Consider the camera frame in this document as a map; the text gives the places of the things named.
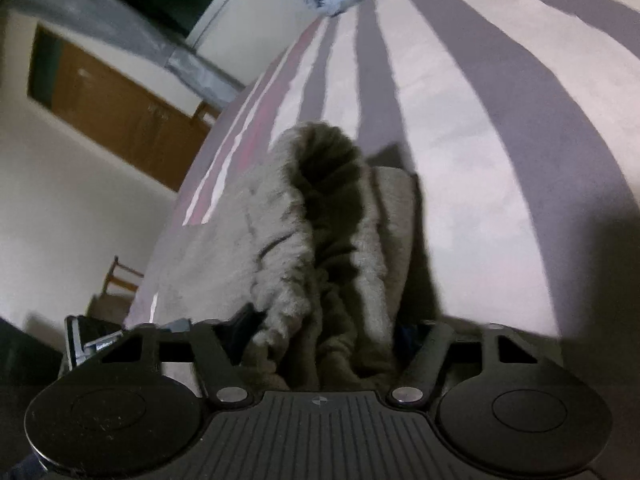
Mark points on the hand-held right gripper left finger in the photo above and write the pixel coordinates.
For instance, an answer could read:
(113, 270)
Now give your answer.
(216, 357)

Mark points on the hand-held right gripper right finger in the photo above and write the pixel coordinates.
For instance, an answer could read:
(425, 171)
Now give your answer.
(429, 357)

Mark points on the grey fluffy towel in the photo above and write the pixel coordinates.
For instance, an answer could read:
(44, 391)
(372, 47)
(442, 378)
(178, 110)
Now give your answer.
(300, 240)

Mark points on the dark object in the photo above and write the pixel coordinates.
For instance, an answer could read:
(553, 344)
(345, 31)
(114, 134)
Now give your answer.
(27, 355)

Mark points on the wooden chair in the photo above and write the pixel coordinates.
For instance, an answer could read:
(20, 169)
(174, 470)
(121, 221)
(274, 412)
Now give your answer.
(120, 280)

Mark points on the striped pink grey bed sheet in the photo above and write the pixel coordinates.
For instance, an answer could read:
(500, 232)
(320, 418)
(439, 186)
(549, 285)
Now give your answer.
(475, 125)

